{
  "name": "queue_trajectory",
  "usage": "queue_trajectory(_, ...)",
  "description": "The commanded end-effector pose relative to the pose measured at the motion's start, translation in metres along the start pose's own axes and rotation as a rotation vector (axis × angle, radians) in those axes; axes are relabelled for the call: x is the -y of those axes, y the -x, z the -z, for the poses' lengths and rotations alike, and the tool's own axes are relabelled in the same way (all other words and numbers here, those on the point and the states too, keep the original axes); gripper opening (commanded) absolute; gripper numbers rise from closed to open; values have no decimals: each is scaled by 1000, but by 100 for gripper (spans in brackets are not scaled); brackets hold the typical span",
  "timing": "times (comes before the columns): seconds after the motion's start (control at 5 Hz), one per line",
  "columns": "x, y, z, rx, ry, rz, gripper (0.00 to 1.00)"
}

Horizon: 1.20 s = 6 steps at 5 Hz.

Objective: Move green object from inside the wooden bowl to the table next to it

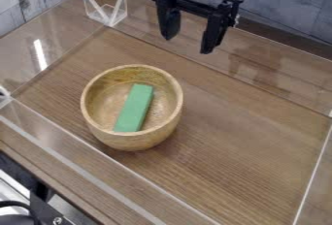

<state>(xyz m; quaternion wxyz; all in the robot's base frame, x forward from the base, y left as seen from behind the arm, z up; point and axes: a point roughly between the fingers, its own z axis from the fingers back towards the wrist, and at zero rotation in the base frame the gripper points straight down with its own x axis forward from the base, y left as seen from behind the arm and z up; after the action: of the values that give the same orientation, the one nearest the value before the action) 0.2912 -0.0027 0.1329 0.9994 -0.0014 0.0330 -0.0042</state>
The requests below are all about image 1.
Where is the black cable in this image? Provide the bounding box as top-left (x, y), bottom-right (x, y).
top-left (0, 200), bottom-right (34, 217)

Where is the black metal stand bracket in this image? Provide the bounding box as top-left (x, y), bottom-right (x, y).
top-left (30, 192), bottom-right (75, 225)

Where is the clear acrylic corner bracket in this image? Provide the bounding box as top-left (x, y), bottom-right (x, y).
top-left (83, 0), bottom-right (127, 27)

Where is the wooden bowl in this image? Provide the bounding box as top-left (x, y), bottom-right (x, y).
top-left (81, 64), bottom-right (185, 151)

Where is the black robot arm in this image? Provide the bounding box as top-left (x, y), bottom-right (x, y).
top-left (153, 0), bottom-right (244, 54)

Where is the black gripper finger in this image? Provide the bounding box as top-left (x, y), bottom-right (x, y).
top-left (200, 5), bottom-right (231, 54)
top-left (156, 0), bottom-right (182, 40)

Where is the green rectangular block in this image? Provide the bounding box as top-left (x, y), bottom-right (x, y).
top-left (113, 83), bottom-right (154, 132)

